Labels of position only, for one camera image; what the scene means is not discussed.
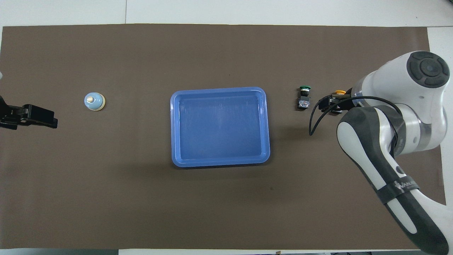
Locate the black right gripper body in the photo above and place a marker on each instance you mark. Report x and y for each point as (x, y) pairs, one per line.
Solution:
(343, 104)

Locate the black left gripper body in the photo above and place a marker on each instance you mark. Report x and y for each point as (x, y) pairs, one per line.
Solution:
(10, 117)

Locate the yellow push button switch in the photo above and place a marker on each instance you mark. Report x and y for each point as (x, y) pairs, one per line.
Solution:
(340, 92)

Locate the green push button switch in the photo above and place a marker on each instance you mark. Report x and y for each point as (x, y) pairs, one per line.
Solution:
(304, 101)

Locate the blue service bell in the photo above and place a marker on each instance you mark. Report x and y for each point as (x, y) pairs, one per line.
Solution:
(94, 102)

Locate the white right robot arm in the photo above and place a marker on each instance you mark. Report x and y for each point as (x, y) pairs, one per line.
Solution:
(389, 148)

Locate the blue plastic tray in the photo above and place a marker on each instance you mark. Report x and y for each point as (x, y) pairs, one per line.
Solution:
(219, 127)

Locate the brown table mat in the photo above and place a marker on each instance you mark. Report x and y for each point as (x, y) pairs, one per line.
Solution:
(141, 205)

